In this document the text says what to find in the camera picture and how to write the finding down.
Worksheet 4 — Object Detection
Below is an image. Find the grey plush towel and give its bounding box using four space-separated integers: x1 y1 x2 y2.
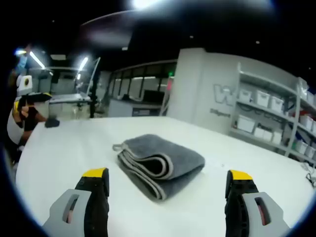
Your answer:
112 134 206 201

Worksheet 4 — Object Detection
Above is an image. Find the small black object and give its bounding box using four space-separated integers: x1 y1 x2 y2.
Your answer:
44 118 61 128

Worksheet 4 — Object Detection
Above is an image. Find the ceiling tube light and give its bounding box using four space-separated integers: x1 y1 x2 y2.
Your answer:
78 56 89 75
29 50 46 70

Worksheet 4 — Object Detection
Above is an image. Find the black pole stand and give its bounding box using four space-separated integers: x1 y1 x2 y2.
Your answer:
89 74 99 119

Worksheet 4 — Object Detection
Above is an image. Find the grey counter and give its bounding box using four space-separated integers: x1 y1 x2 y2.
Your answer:
108 97 168 118

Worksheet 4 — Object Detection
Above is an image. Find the row of white storage bins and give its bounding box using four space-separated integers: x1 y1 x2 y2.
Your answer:
238 88 316 160

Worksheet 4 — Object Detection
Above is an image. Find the black monitor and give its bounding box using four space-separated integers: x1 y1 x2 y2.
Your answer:
143 90 165 102

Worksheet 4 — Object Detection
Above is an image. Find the grey metal shelf rack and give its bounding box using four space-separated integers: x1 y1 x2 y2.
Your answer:
231 61 316 166

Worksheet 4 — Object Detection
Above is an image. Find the bright round ceiling light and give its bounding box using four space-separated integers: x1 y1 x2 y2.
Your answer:
130 0 161 9

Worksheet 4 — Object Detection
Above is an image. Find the thin dark cable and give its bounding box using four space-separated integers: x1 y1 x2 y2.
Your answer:
305 172 316 189

